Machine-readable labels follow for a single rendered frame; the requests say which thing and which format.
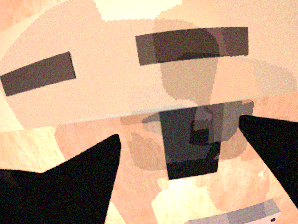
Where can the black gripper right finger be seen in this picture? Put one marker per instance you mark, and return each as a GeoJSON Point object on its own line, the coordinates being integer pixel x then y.
{"type": "Point", "coordinates": [276, 143]}

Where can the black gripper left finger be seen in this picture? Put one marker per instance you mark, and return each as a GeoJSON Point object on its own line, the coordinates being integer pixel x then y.
{"type": "Point", "coordinates": [75, 192]}

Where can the black two-prong plug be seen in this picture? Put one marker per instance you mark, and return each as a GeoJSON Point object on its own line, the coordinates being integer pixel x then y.
{"type": "Point", "coordinates": [192, 140]}

